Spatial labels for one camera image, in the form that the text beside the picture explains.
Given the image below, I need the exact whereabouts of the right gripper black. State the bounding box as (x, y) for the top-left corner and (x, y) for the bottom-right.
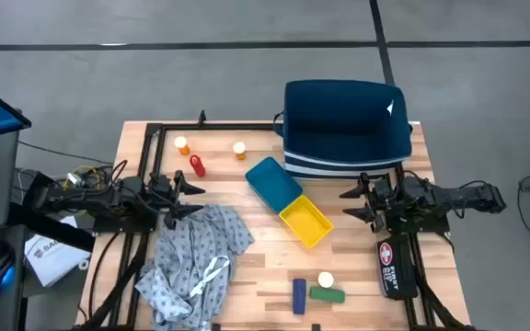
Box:
(338, 172), (407, 234)

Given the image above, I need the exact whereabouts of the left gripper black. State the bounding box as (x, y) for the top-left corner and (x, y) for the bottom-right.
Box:
(147, 169), (206, 231)

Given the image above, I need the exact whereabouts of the red plastic bottle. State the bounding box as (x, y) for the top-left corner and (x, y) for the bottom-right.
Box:
(188, 154), (207, 179)

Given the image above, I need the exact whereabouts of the orange pill bottle white cap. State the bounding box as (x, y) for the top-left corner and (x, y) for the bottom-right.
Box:
(317, 270), (336, 290)
(231, 140), (248, 162)
(173, 135), (191, 156)

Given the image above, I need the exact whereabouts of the green rectangular block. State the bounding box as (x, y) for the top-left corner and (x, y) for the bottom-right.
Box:
(308, 285), (347, 305)

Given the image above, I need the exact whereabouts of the grey patterned hospital gown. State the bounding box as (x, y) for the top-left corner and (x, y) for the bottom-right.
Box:
(133, 202), (256, 331)

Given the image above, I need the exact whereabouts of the yellow plastic basket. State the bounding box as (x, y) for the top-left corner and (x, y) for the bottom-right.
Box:
(278, 193), (335, 250)

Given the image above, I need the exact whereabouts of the black first aid pouch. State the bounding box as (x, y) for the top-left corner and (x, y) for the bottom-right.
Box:
(375, 233), (420, 302)

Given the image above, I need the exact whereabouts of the navy white striped fabric bin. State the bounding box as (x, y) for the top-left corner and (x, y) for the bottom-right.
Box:
(272, 78), (414, 181)

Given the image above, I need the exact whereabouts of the teal plastic tray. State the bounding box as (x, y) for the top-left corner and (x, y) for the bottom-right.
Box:
(244, 155), (305, 215)

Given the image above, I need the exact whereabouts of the yellow and white cable bundle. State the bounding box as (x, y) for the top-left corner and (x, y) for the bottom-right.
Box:
(60, 158), (131, 192)

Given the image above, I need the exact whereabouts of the thin black floor cable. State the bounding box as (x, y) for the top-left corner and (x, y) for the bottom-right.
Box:
(16, 140), (114, 166)

